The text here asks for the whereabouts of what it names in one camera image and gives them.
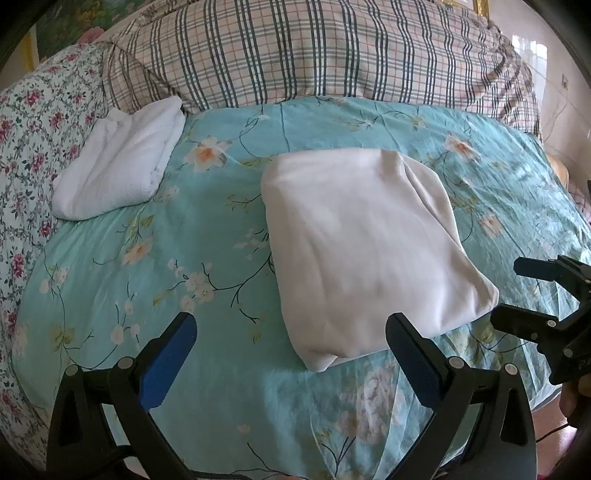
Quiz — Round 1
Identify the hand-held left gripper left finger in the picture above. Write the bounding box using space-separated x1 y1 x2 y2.
46 311 199 480

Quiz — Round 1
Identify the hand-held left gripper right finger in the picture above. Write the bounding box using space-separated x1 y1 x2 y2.
385 313 539 480

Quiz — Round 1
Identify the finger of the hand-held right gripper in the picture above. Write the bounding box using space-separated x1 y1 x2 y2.
489 302 563 350
513 255 591 301

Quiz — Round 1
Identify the cream large garment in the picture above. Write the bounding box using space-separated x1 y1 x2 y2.
261 148 500 372

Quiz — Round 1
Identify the person's right hand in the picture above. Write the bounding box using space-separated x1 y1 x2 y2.
558 381 591 432

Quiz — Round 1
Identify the teal floral bedsheet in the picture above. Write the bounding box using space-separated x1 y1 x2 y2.
11 95 591 480

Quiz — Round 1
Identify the white towel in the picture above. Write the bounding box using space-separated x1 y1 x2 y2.
52 95 186 220

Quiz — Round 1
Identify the pink floral quilt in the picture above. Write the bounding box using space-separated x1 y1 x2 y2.
0 44 109 462

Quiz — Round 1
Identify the plaid pillow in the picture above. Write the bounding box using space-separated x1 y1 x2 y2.
102 0 543 139

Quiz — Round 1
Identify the white wall cable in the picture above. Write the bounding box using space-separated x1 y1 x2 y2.
542 90 585 146

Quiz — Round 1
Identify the gold picture frame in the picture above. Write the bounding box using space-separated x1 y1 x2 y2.
441 0 490 20

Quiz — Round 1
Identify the landscape painting with yellow frame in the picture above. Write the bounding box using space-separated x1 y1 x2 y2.
28 0 116 63

